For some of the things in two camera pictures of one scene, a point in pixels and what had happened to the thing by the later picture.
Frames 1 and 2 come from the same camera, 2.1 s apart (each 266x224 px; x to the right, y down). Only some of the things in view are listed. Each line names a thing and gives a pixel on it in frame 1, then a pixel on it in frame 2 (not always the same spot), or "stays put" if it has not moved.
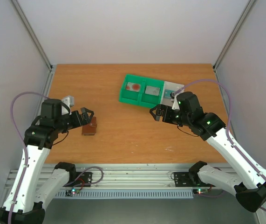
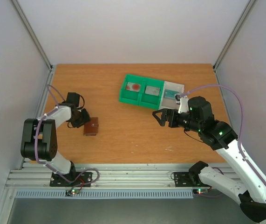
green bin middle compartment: x=148 y=100 stays put
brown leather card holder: x=90 y=129 stays put
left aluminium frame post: x=32 y=34 stays put
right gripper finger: x=157 y=108 -> x=158 y=113
